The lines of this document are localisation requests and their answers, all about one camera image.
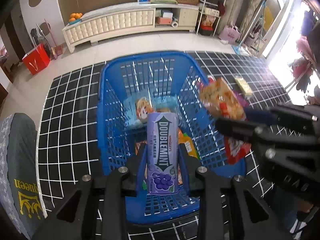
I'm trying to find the green white cracker pack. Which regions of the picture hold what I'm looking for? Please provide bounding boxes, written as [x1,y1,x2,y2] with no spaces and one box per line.
[178,128,199,159]

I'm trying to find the light blue cartoon snack bag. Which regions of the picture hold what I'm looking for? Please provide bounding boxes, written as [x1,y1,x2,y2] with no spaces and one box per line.
[124,95,178,129]

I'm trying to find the black white grid tablecloth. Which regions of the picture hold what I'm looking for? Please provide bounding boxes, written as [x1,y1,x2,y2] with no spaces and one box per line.
[37,51,290,215]

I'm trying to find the purple doublemint gum pack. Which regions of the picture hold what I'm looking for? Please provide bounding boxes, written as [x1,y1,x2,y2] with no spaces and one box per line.
[146,113,178,195]

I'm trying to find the pink gift bag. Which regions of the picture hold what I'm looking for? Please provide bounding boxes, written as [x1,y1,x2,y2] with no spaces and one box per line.
[218,25,241,44]

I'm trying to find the orange blue biscuit pack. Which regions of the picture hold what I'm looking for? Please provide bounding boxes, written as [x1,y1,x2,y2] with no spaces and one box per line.
[135,140,147,155]

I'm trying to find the white tv cabinet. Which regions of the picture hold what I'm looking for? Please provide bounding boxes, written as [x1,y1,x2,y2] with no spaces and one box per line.
[62,2,199,53]

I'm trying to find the purple snack packet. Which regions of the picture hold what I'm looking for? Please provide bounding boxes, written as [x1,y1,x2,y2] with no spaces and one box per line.
[233,91,249,108]

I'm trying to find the red noodle snack bag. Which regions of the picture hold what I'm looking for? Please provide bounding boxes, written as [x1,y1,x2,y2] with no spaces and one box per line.
[199,76,251,165]

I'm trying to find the oranges in blue bowl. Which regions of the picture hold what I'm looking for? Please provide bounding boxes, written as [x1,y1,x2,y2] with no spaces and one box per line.
[68,13,82,25]

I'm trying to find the red yellow snack pouch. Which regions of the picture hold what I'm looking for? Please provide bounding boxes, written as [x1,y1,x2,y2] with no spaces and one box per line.
[195,75,216,91]

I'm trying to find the red gift bag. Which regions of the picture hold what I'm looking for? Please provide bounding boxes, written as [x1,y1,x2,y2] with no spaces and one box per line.
[22,44,50,75]

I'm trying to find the clear pack yellow crackers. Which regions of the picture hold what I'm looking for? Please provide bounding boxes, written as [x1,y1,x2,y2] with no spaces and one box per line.
[234,76,253,98]

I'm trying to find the blue plastic basket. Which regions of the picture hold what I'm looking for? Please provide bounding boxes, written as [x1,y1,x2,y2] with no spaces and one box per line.
[97,51,245,224]

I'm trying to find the green folded cloth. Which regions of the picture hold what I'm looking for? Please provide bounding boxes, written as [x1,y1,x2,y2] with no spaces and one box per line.
[150,0,178,4]

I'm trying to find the broom and dustpan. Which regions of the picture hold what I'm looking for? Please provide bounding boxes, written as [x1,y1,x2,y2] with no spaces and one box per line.
[37,19,63,60]

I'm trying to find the orange box in cabinet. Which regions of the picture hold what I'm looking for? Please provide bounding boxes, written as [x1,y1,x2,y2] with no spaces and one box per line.
[156,17,172,25]

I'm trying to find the white wire shelf rack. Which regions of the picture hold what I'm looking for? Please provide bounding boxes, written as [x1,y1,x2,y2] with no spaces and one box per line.
[195,0,227,36]

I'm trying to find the grey queen cushion chair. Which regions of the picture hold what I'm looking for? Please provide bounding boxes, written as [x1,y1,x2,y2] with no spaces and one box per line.
[1,113,44,239]

